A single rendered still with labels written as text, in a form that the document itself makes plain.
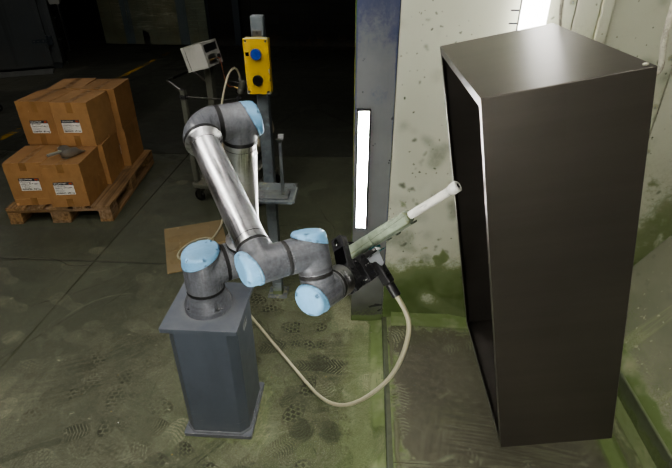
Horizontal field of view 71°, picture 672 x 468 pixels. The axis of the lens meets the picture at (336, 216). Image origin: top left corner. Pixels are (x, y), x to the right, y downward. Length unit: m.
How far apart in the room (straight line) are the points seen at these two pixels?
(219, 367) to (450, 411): 1.08
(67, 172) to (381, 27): 2.78
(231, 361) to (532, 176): 1.37
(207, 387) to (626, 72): 1.82
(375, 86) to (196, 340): 1.31
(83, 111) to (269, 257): 3.31
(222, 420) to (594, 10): 2.32
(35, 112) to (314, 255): 3.61
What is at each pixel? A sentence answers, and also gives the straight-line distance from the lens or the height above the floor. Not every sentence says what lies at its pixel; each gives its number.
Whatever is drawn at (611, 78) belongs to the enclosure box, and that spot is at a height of 1.68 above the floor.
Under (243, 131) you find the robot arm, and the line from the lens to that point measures 1.55.
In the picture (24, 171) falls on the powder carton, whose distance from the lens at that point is 4.32.
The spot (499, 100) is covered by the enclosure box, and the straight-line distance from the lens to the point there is 1.08.
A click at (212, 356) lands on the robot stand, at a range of 2.02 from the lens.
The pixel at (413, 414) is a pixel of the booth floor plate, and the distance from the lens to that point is 2.38.
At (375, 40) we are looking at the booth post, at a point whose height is 1.57.
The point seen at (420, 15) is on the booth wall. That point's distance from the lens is 2.14.
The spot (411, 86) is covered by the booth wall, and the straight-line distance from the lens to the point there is 2.19.
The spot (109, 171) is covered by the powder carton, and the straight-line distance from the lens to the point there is 4.48.
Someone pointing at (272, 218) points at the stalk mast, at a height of 0.56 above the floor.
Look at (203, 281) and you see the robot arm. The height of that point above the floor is 0.81.
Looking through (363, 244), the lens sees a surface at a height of 1.11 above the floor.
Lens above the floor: 1.91
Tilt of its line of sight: 30 degrees down
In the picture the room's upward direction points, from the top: straight up
